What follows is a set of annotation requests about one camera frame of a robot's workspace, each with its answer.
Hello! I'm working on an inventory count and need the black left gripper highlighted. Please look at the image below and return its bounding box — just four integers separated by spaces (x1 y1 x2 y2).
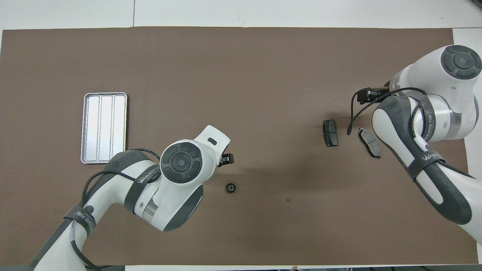
218 152 235 168

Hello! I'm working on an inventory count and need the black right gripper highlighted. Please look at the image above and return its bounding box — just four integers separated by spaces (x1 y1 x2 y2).
356 86 392 105

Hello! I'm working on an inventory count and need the silver metal tray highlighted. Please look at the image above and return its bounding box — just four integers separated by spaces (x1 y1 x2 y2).
80 92 128 164

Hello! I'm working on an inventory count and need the dark curved brake pad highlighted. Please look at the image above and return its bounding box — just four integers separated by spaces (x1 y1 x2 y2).
358 127 382 159

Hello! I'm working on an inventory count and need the dark rectangular brake pad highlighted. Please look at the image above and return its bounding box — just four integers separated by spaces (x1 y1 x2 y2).
323 120 339 148

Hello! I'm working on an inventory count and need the brown table mat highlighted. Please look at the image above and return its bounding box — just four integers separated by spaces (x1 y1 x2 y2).
0 26 479 266

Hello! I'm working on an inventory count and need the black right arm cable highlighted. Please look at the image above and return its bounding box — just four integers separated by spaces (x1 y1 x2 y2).
346 87 430 142

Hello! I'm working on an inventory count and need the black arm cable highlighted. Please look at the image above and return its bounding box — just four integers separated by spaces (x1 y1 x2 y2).
346 87 430 142
71 148 162 271

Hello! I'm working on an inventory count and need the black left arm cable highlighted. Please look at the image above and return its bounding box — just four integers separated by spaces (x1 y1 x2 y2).
71 148 162 271

